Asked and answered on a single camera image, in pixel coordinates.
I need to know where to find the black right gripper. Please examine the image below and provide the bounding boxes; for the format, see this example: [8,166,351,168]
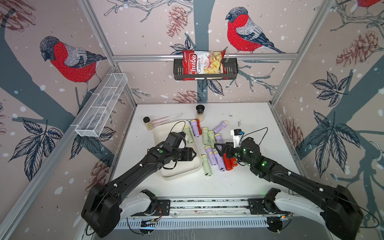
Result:
[213,141,254,169]

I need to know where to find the short red flashlight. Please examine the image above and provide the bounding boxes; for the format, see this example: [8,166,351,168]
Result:
[230,158,238,167]

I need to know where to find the long red flashlight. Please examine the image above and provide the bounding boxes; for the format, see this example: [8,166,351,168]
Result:
[223,154,233,171]

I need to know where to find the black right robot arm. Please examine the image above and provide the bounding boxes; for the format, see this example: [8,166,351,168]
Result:
[215,138,363,240]

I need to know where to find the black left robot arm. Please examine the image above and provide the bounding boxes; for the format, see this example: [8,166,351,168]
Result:
[81,132,197,238]

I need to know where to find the cream plastic storage tray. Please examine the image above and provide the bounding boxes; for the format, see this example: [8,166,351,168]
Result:
[153,120,203,180]

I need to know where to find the purple flashlight right front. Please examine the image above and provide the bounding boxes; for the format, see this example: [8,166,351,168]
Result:
[214,151,226,172]

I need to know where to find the purple flashlight middle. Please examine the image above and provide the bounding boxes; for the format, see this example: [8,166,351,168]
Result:
[215,134,224,152]

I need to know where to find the purple flashlight left front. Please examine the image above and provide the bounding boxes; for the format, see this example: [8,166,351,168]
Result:
[205,145,217,166]

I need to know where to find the purple flashlight back left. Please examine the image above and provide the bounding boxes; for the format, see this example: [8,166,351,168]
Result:
[190,120,200,138]

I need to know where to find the red flashlight back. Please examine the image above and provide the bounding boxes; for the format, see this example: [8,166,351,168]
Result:
[196,119,203,136]

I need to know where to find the green flashlight front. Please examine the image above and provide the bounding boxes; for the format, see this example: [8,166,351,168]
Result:
[202,155,212,177]

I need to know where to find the large spice jar black lid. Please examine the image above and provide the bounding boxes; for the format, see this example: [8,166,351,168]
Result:
[196,105,205,122]

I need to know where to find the small spice jar black lid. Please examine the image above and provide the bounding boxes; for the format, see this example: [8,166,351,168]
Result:
[143,117,154,131]

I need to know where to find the red cassava chips bag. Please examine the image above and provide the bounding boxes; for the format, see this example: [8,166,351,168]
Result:
[183,50,226,75]

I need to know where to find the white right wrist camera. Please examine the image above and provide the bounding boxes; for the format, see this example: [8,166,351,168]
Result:
[231,129,244,148]

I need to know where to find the pink handled metal tongs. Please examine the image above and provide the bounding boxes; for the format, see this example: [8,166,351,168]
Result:
[152,113,182,127]

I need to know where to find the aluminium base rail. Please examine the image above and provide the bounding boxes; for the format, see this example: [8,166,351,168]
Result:
[85,196,293,232]

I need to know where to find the black wall basket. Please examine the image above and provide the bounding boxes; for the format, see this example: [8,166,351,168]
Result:
[174,58,239,81]

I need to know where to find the white wire mesh shelf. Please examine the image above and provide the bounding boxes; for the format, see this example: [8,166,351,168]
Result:
[75,73,128,138]

